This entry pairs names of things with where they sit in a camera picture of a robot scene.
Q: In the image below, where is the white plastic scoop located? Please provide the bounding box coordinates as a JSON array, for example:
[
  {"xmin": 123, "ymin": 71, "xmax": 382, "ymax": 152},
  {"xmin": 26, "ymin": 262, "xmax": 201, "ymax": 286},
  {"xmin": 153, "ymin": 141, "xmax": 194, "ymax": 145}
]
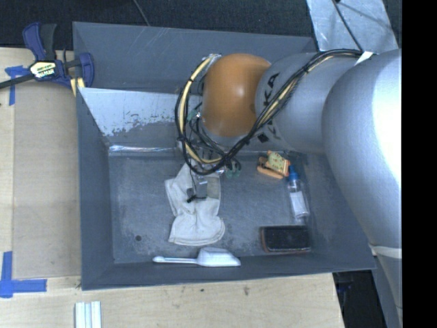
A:
[{"xmin": 152, "ymin": 247, "xmax": 242, "ymax": 268}]

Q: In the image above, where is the clear spray bottle blue cap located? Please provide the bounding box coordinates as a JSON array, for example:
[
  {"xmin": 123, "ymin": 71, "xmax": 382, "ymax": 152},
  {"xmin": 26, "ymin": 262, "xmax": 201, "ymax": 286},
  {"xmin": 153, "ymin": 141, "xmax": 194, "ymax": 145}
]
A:
[{"xmin": 285, "ymin": 165, "xmax": 311, "ymax": 220}]

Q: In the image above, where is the pale wood board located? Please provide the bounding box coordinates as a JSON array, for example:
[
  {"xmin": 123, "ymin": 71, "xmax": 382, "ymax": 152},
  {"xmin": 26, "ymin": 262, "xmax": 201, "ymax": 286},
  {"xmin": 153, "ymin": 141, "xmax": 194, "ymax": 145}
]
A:
[{"xmin": 12, "ymin": 80, "xmax": 83, "ymax": 281}]

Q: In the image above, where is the orange and green toy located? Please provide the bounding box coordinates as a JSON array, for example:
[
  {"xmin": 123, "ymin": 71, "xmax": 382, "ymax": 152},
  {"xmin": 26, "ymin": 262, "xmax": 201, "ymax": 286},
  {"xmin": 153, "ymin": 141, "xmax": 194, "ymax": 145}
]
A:
[{"xmin": 256, "ymin": 150, "xmax": 292, "ymax": 180}]

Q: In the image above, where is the grey metal bin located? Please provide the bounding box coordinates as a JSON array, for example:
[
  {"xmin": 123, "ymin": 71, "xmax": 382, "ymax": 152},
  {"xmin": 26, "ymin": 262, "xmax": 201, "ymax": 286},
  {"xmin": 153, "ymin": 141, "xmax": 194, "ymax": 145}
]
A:
[{"xmin": 72, "ymin": 20, "xmax": 377, "ymax": 291}]

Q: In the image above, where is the black flat block brown edge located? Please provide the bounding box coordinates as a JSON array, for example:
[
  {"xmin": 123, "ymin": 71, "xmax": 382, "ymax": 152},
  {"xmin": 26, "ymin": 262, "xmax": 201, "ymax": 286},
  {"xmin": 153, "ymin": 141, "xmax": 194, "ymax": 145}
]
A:
[{"xmin": 259, "ymin": 225, "xmax": 313, "ymax": 255}]

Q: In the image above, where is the white cloth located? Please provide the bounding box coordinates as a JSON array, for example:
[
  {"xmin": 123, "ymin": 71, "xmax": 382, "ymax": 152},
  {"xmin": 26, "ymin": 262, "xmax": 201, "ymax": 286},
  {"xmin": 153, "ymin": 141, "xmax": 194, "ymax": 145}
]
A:
[{"xmin": 164, "ymin": 162, "xmax": 227, "ymax": 247}]

